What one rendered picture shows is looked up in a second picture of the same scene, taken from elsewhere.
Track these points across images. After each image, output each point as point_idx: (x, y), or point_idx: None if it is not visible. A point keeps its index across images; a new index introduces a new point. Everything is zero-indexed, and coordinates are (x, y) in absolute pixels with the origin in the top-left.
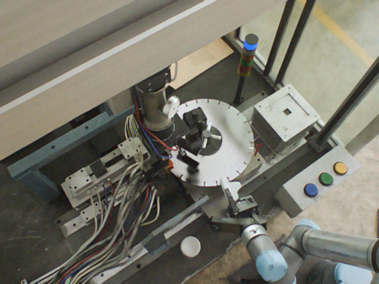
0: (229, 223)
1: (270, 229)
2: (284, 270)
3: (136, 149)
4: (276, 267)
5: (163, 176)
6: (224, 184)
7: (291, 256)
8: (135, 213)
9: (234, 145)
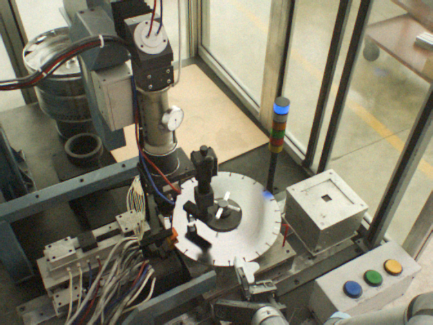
0: (238, 306)
1: None
2: None
3: (137, 223)
4: None
5: (165, 254)
6: (237, 262)
7: None
8: (122, 294)
9: (256, 223)
